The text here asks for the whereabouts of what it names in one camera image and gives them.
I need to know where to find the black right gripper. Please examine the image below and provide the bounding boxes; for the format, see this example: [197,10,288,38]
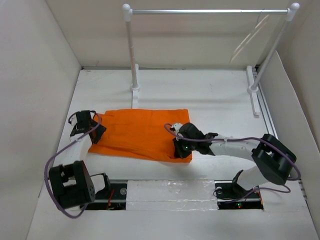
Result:
[173,134,197,159]

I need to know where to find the orange trousers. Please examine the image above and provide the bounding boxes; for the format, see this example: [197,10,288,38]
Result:
[88,109,192,164]

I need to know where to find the wooden clothes hanger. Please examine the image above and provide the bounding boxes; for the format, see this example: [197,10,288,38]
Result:
[229,14,270,64]

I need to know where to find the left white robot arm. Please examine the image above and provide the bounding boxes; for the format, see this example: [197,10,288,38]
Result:
[46,115,112,210]

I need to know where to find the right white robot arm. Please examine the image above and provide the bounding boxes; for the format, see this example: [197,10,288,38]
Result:
[164,122,301,200]

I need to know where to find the white clothes rack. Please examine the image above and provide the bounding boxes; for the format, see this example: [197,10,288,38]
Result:
[122,2,300,118]

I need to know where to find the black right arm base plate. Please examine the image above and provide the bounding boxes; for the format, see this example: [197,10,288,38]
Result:
[212,180,264,210]

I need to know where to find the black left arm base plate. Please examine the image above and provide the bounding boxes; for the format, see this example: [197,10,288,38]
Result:
[86,181,128,211]

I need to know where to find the aluminium table edge rail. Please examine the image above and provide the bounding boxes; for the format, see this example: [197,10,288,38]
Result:
[257,82,279,139]

